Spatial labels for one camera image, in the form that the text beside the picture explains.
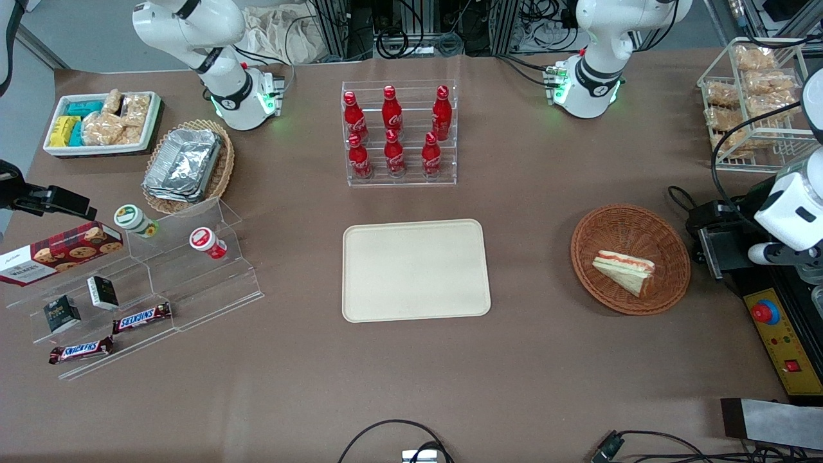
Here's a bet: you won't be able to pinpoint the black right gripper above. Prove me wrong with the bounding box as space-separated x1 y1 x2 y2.
0 159 98 221

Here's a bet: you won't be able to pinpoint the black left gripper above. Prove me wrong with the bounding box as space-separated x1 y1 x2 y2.
685 180 782 280

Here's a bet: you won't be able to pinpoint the triangular white bread sandwich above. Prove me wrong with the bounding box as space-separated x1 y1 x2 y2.
592 250 656 298

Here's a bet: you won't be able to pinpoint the round brown wicker basket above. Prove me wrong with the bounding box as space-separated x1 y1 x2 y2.
570 204 692 316

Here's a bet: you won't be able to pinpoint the oval light wicker basket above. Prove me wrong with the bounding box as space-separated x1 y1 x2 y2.
142 119 235 215

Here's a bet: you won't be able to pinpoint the beige rectangular tray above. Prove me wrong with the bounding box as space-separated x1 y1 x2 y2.
341 219 492 323

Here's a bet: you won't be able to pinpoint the red tartan cookie box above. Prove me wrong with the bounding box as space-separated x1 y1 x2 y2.
0 221 124 287

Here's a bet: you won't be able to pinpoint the green lid yoghurt cup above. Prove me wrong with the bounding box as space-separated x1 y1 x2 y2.
114 204 159 239

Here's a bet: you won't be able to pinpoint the yellow snack packet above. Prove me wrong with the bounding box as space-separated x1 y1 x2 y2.
50 116 81 148

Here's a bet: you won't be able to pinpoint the red emergency stop button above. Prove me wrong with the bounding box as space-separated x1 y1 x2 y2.
752 298 781 326

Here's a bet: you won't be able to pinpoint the small black tea box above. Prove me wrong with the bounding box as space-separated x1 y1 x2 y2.
87 275 120 311
43 295 82 334

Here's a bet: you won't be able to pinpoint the black yellow control box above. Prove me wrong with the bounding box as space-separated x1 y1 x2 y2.
732 262 823 404

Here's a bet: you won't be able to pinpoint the white rectangular snack bin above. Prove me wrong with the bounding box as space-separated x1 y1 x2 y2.
43 91 161 158

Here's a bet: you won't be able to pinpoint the stacked foil containers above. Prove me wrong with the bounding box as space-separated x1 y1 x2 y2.
143 129 223 203

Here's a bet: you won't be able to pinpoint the clear acrylic step riser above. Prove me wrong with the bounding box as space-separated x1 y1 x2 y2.
3 248 179 381
125 197 265 332

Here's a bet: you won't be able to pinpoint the brown Snickers bar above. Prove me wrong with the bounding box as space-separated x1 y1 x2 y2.
112 302 172 334
48 336 115 366

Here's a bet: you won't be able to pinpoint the red lid yoghurt cup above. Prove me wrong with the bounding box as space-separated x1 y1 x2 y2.
189 227 228 260

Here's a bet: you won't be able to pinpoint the grey flat panel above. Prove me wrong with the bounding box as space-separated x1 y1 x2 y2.
719 397 823 451

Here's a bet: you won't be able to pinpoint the white crumpled cloth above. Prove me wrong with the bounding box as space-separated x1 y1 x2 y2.
242 5 329 66

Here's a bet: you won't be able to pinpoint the red cola bottle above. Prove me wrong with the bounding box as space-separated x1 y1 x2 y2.
384 129 407 178
347 134 374 180
421 132 443 178
381 86 404 134
343 91 370 144
431 86 453 141

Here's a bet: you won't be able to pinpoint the clear acrylic bottle rack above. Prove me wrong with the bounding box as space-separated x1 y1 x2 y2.
340 80 458 188

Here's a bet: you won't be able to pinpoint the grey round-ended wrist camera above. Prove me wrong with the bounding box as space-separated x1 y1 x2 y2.
748 242 823 267

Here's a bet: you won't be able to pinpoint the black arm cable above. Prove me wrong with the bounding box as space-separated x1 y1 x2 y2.
709 101 806 216

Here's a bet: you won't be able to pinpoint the white wire basket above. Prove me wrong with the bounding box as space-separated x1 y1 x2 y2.
697 37 818 174

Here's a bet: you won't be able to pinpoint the black cable with plug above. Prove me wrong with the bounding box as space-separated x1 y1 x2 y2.
590 429 823 463

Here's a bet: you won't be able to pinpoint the black base cable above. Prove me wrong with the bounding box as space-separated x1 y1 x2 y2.
230 44 296 87
494 53 561 89

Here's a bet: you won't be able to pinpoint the black looped cable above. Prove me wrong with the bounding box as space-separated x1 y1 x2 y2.
337 419 455 463

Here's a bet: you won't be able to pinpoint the aluminium frame with cables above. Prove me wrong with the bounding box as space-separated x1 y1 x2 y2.
307 0 579 60

